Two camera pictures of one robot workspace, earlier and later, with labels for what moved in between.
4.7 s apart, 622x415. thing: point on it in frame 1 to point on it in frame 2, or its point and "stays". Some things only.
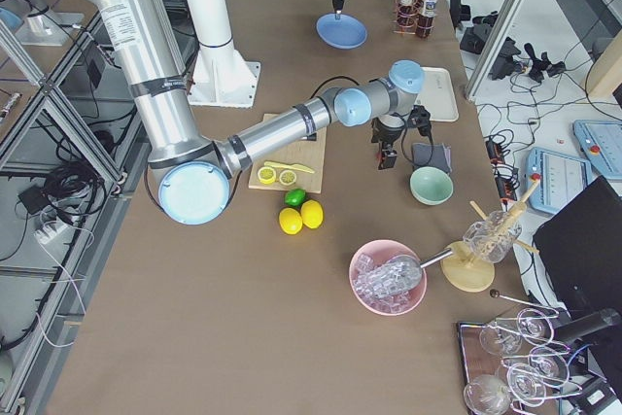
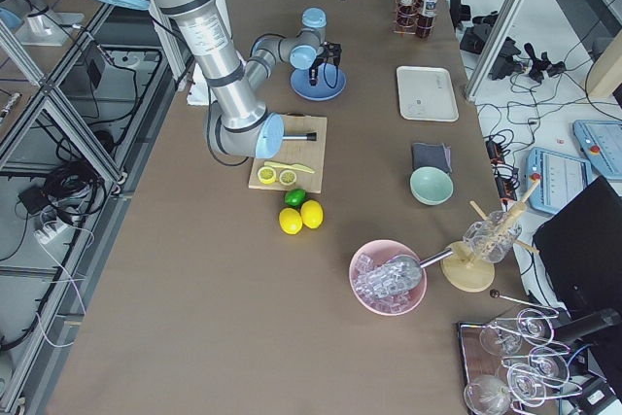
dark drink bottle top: [406, 16] stays
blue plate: [345, 33] to [330, 81]
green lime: [294, 196] stays
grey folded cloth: [431, 155] stays
